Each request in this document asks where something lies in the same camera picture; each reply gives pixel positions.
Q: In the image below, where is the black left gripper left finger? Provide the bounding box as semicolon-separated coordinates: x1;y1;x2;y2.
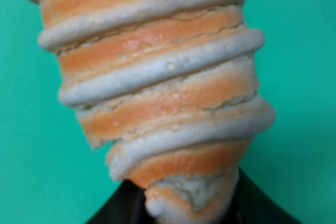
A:
87;180;155;224

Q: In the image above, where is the orange striped bread loaf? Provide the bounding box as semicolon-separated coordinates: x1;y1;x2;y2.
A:
31;0;275;223

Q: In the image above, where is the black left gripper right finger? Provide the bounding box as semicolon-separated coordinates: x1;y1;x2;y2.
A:
216;168;301;224

